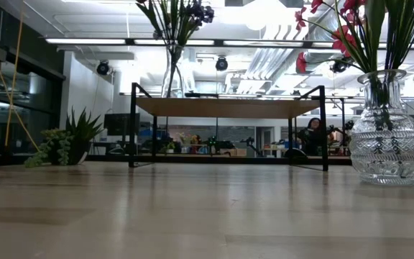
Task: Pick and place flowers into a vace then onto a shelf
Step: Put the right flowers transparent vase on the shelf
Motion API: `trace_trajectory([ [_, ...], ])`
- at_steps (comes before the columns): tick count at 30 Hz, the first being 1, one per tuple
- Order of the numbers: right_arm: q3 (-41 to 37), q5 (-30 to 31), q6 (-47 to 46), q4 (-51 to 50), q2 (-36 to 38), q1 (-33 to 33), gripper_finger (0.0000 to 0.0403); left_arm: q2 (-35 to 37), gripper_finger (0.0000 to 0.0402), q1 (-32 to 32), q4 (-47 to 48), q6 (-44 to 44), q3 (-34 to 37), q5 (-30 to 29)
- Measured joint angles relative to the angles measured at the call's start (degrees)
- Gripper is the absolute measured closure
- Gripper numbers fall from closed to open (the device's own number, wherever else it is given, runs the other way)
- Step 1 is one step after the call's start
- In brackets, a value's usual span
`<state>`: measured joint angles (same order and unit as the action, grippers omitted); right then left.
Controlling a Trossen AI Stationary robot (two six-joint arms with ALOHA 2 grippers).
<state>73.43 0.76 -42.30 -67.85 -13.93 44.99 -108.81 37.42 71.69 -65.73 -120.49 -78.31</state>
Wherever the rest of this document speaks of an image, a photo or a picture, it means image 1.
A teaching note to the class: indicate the smooth clear glass vase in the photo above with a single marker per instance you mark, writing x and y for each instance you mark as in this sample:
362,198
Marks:
173,72

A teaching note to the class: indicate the blue artificial flower bunch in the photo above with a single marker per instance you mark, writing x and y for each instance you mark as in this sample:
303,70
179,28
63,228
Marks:
178,18

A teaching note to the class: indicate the purple artificial flower bunch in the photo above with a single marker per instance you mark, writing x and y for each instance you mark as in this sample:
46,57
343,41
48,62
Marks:
200,12

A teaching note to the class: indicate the orange artificial tulip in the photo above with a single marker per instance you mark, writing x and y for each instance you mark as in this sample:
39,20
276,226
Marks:
147,11

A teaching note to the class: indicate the red artificial flower bunch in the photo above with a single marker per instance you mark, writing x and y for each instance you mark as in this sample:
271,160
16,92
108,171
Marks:
341,41

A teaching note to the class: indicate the cut-glass patterned vase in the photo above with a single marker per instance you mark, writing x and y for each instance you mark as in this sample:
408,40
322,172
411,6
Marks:
386,158

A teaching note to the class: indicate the dark red artificial rose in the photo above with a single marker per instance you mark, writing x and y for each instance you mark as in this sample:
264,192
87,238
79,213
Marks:
376,21

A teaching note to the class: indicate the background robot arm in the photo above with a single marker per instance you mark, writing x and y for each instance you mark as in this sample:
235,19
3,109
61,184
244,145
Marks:
217,144

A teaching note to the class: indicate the cardboard box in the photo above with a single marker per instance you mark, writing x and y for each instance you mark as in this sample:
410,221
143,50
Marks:
237,152

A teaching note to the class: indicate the round black ceiling device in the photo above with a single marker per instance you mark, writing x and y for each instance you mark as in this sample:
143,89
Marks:
221,64
102,67

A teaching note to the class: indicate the person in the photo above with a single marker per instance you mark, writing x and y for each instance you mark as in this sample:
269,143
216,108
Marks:
313,136

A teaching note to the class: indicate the artificial green succulent plant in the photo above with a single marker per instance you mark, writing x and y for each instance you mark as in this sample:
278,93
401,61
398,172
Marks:
79,136

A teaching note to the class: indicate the black ceiling spotlight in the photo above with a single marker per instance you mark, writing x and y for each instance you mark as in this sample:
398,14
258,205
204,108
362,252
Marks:
338,66

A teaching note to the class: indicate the black framed window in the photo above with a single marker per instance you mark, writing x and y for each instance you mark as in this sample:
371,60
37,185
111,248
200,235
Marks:
31,90

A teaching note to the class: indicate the wooden shelf black frame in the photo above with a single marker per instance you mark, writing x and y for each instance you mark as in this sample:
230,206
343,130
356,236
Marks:
228,108

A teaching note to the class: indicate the silver ventilation duct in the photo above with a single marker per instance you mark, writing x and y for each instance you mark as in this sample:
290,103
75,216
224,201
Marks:
318,34

